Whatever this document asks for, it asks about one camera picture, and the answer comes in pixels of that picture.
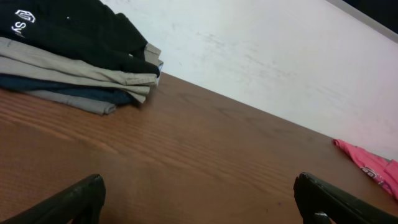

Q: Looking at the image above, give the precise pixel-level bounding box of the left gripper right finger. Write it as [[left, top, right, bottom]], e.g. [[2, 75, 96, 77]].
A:
[[294, 172, 397, 224]]

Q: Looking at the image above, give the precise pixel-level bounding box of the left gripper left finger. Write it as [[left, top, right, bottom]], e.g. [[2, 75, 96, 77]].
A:
[[1, 174, 106, 224]]

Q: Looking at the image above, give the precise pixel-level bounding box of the red-orange t-shirt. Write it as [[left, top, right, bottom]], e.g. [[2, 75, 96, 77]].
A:
[[333, 139, 397, 200]]

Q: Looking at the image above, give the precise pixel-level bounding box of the folded grey garment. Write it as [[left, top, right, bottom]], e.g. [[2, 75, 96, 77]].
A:
[[24, 90, 116, 115]]

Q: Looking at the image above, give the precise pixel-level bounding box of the folded navy blue garment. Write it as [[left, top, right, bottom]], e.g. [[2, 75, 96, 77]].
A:
[[1, 74, 138, 105]]

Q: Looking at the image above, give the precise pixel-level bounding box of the folded black shirt white logo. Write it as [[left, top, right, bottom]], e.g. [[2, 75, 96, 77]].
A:
[[1, 0, 160, 75]]

